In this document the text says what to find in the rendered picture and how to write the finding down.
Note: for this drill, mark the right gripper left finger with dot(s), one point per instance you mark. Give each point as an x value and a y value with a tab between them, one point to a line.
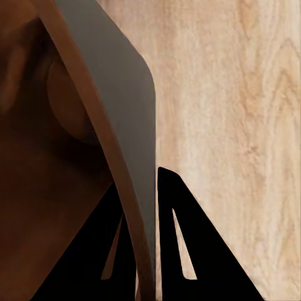
77	274

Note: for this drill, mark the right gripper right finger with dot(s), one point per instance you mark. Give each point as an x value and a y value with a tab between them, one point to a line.
219	275

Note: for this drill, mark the trash can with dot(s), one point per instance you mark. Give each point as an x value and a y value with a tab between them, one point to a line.
77	113

